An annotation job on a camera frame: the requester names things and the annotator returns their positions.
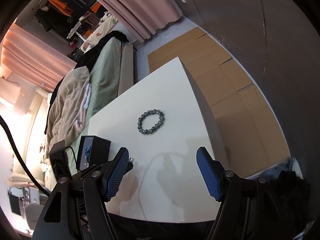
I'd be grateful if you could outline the pink curtain right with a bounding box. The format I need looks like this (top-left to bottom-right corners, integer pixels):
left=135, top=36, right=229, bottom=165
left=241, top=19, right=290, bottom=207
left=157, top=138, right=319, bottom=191
left=96, top=0, right=182, bottom=43

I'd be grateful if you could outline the pink curtain left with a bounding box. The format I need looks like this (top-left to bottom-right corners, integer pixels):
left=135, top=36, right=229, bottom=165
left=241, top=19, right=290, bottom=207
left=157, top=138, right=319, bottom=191
left=1, top=23, right=76, bottom=91

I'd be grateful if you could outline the beige blanket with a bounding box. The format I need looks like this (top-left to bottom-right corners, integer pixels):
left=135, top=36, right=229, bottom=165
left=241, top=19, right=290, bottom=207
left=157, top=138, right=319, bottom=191
left=46, top=67, right=90, bottom=148

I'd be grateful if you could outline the black garment on bed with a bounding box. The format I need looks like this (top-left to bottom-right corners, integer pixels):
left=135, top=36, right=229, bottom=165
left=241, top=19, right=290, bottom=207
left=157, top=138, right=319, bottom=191
left=74, top=30, right=129, bottom=72

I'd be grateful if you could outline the black cable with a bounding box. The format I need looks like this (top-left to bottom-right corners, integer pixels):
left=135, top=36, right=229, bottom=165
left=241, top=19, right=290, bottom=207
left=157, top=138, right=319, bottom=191
left=0, top=114, right=51, bottom=197

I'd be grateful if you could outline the floral bedding far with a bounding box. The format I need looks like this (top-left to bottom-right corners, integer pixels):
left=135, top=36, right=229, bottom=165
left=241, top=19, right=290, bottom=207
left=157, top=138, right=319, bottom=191
left=85, top=13, right=118, bottom=47

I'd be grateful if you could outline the dark bead bracelet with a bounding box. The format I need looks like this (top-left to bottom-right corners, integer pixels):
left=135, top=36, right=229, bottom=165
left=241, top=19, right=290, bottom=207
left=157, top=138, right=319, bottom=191
left=137, top=108, right=165, bottom=136

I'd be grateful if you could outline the green bed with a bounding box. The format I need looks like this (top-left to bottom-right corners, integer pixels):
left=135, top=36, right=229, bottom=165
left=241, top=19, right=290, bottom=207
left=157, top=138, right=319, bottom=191
left=44, top=38, right=135, bottom=181

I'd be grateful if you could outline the black jewelry box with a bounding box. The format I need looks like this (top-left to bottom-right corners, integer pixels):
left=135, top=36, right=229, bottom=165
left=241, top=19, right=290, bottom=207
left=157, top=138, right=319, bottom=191
left=76, top=135, right=111, bottom=171

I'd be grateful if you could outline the white side table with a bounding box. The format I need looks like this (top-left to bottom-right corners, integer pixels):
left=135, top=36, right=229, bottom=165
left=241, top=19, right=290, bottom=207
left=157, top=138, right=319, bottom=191
left=88, top=58, right=229, bottom=223

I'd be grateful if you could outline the orange garment hanging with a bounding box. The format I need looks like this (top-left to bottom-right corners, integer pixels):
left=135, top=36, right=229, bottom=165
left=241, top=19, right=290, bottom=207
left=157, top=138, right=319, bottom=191
left=48, top=0, right=73, bottom=17

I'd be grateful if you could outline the flat brown cardboard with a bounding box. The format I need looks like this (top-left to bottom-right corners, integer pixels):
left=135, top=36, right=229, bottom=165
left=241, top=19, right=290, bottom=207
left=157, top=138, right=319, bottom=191
left=148, top=28, right=290, bottom=177

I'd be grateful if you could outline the pink curtain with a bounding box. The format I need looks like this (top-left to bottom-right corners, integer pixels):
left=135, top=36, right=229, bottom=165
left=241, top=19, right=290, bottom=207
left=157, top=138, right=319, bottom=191
left=1, top=23, right=76, bottom=91
left=96, top=0, right=182, bottom=43

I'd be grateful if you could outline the white small table far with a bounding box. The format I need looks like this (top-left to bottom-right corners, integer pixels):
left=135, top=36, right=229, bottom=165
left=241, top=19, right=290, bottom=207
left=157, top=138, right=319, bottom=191
left=67, top=13, right=93, bottom=39

